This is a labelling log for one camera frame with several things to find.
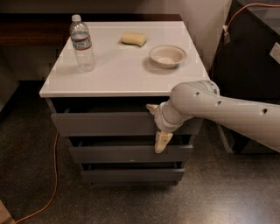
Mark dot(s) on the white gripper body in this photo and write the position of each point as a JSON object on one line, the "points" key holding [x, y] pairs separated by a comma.
{"points": [[159, 118]]}

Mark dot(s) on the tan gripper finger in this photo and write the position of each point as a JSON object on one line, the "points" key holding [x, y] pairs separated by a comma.
{"points": [[152, 108], [162, 139]]}

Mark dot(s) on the grey top drawer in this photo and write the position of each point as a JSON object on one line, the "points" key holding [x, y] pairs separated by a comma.
{"points": [[106, 123]]}

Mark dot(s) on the grey drawer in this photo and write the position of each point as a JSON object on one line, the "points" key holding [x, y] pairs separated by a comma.
{"points": [[127, 149], [106, 123], [133, 173]]}

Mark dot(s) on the clear plastic water bottle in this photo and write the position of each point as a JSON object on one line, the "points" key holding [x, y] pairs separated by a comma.
{"points": [[82, 44]]}

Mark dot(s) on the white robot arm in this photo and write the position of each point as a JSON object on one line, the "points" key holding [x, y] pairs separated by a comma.
{"points": [[256, 120]]}

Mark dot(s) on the white top drawer cabinet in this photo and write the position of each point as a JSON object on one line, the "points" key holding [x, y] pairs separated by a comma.
{"points": [[124, 77]]}

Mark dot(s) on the grey bottom drawer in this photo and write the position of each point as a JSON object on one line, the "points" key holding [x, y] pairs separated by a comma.
{"points": [[133, 173]]}

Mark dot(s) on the grey middle drawer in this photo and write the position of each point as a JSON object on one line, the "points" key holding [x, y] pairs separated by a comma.
{"points": [[127, 149]]}

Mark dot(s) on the white paper bowl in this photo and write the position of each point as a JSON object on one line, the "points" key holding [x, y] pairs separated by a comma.
{"points": [[167, 56]]}

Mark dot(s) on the yellow sponge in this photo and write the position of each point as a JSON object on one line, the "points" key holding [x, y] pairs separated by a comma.
{"points": [[133, 38]]}

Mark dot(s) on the dark cabinet at right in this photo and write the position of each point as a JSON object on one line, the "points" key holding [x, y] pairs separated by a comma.
{"points": [[246, 64]]}

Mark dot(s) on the dark wooden bench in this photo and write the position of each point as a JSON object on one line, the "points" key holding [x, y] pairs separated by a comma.
{"points": [[52, 29]]}

